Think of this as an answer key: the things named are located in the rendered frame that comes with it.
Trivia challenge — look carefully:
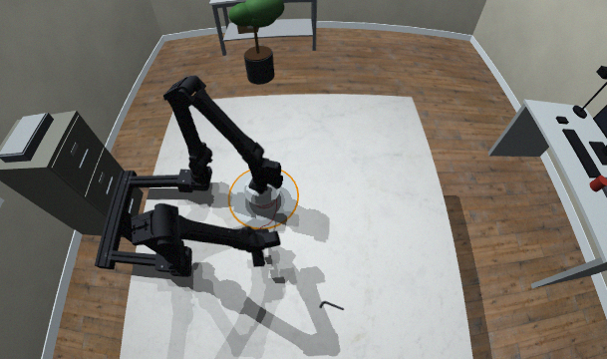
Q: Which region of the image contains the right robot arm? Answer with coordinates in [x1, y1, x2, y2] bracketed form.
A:
[131, 203, 280, 275]

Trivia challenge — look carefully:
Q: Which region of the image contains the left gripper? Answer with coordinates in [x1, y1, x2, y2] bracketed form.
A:
[248, 175, 268, 193]

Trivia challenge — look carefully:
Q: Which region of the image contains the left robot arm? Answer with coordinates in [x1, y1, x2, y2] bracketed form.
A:
[163, 76, 283, 189]

